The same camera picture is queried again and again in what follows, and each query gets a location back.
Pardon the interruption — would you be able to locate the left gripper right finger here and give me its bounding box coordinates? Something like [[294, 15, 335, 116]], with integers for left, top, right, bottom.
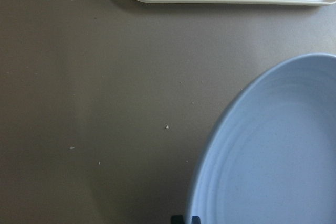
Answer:
[[191, 216, 201, 224]]

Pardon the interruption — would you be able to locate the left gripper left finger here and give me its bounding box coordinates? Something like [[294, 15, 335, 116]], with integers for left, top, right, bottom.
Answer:
[[170, 215, 183, 224]]

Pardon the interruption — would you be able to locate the blue round plate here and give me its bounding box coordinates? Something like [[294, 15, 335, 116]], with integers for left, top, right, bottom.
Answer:
[[184, 54, 335, 223]]

